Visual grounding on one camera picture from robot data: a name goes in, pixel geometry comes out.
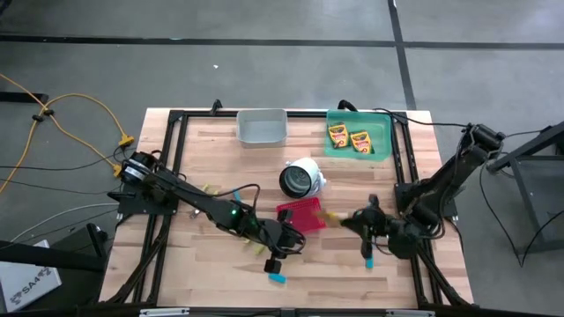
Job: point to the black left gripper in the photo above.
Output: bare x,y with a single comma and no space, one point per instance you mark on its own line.
277,240

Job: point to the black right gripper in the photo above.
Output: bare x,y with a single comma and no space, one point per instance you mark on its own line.
396,238

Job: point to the red plastic basket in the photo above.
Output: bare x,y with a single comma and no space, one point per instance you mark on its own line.
306,216

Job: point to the blue eraser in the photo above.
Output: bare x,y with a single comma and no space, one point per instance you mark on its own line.
277,278
369,264
236,195

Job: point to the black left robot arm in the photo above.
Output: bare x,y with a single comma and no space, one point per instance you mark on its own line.
194,198

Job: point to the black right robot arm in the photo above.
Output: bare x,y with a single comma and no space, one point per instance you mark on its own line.
458,163

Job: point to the white cup dark inside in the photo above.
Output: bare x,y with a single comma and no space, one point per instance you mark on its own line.
308,169

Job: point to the green plastic tray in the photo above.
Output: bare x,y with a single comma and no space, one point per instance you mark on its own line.
381,132

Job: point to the grey plastic bin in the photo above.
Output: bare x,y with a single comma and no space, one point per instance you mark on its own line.
262,130

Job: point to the black metal stand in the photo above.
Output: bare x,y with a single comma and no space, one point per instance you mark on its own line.
529,145

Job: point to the black furniture piece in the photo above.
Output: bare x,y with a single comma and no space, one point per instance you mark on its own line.
44,257

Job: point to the white box with logo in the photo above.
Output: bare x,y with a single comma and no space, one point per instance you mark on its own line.
31,286

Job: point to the black floor bar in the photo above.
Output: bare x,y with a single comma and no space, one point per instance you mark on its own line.
22,97

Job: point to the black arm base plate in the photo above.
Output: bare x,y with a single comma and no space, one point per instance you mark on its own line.
400,190
132,207

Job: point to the silver metal bracket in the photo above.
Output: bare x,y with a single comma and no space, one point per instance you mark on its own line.
410,313
163,312

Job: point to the black aluminium table frame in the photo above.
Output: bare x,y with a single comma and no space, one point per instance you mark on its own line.
304,114

